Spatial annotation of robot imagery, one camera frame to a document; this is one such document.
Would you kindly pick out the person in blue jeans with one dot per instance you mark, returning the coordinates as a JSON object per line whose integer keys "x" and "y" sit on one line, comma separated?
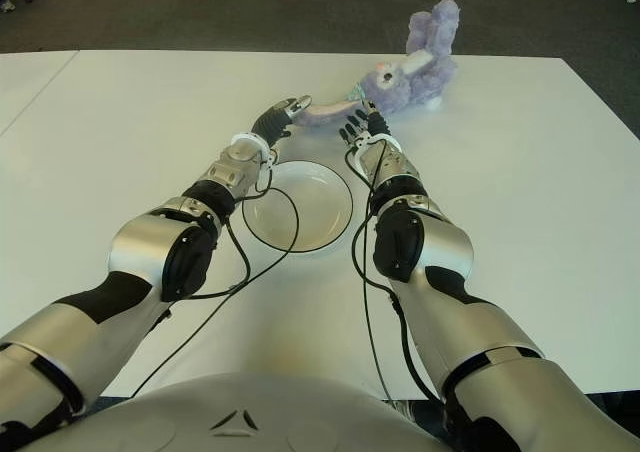
{"x": 6, "y": 4}

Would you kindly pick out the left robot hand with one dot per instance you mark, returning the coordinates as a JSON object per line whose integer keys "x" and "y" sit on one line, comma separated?
{"x": 277, "y": 117}

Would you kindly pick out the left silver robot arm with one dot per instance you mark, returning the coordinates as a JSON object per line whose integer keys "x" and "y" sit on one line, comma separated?
{"x": 160, "y": 252}

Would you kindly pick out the white plate with black rim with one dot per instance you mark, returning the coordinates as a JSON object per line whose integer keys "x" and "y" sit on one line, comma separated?
{"x": 310, "y": 207}

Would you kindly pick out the purple plush bunny doll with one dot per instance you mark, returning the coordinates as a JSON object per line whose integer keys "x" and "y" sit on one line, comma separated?
{"x": 425, "y": 72}

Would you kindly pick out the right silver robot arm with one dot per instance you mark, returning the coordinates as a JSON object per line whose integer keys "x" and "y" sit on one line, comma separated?
{"x": 440, "y": 282}

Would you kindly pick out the grey robot torso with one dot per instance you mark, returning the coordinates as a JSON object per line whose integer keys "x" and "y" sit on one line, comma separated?
{"x": 240, "y": 412}

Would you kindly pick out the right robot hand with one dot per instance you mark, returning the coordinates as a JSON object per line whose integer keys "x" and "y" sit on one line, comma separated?
{"x": 367, "y": 122}

